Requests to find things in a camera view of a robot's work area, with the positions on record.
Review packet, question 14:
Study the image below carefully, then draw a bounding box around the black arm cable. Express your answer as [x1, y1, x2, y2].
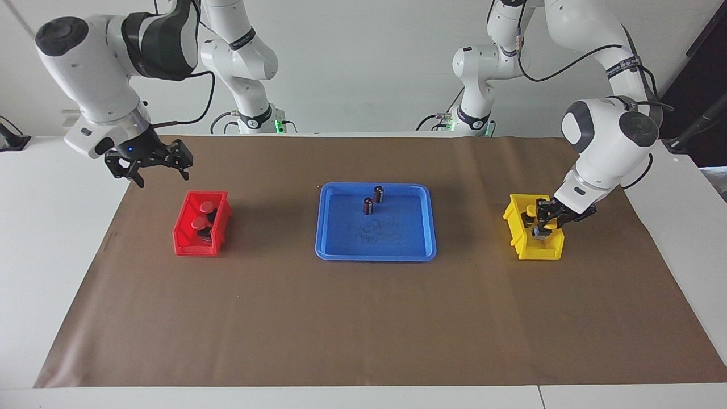
[151, 68, 216, 128]
[514, 34, 676, 191]

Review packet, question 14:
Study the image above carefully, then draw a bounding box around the black equipment stand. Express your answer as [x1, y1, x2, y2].
[662, 0, 727, 168]

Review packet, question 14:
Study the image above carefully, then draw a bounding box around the black clamp object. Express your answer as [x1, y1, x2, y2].
[0, 116, 32, 153]

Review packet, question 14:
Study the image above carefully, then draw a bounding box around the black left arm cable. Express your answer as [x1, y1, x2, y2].
[514, 34, 676, 191]

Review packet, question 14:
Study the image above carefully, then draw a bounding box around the brown paper mat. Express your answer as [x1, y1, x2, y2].
[33, 135, 727, 389]

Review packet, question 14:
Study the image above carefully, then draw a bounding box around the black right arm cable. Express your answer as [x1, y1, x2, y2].
[151, 68, 216, 128]

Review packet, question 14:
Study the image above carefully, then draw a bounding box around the blue plastic tray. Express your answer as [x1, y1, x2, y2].
[315, 182, 438, 262]

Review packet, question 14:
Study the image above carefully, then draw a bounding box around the black base cable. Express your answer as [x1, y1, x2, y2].
[416, 88, 463, 132]
[210, 111, 239, 135]

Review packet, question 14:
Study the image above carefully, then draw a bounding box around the red plastic bin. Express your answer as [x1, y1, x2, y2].
[172, 190, 232, 257]

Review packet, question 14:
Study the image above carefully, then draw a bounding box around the yellow plastic bin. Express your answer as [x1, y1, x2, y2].
[503, 193, 566, 261]

